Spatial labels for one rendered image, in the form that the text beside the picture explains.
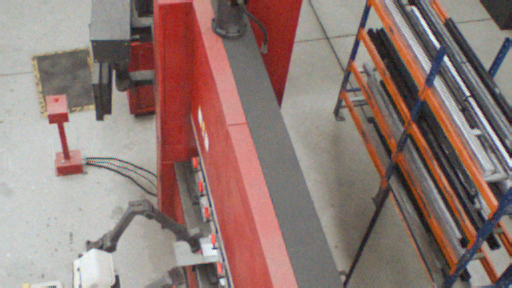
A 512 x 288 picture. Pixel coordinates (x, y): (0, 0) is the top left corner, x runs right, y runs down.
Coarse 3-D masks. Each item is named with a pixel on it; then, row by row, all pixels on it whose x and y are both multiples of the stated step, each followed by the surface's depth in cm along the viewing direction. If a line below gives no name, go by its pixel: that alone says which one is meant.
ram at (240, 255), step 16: (192, 96) 425; (208, 96) 365; (192, 112) 433; (208, 112) 371; (208, 128) 378; (208, 144) 383; (224, 144) 335; (208, 160) 392; (224, 160) 340; (208, 176) 400; (224, 176) 346; (208, 192) 406; (224, 192) 352; (224, 208) 358; (240, 208) 314; (224, 224) 364; (240, 224) 319; (224, 240) 371; (240, 240) 324; (240, 256) 329; (240, 272) 335; (256, 272) 296
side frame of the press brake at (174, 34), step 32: (160, 0) 368; (192, 0) 369; (256, 0) 376; (288, 0) 380; (160, 32) 382; (192, 32) 387; (256, 32) 395; (288, 32) 400; (160, 64) 402; (192, 64) 407; (288, 64) 421; (160, 96) 424; (160, 128) 450; (192, 128) 454; (160, 160) 479; (160, 192) 513
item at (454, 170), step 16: (368, 32) 544; (384, 32) 535; (384, 48) 529; (384, 64) 522; (400, 64) 514; (400, 80) 506; (416, 96) 492; (432, 112) 483; (464, 112) 485; (432, 128) 472; (432, 144) 467; (448, 144) 463; (480, 144) 466; (448, 160) 459; (496, 160) 461; (448, 176) 453; (464, 176) 448; (464, 192) 443; (496, 192) 441; (464, 208) 438; (480, 224) 427
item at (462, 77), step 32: (384, 0) 507; (416, 0) 509; (416, 32) 490; (448, 32) 492; (416, 64) 473; (448, 64) 464; (480, 64) 464; (448, 96) 445; (480, 96) 445; (480, 128) 434; (480, 160) 412
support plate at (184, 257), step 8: (200, 240) 426; (208, 240) 426; (176, 248) 422; (184, 248) 422; (176, 256) 418; (184, 256) 418; (192, 256) 418; (200, 256) 418; (208, 256) 419; (216, 256) 419; (184, 264) 415; (192, 264) 415
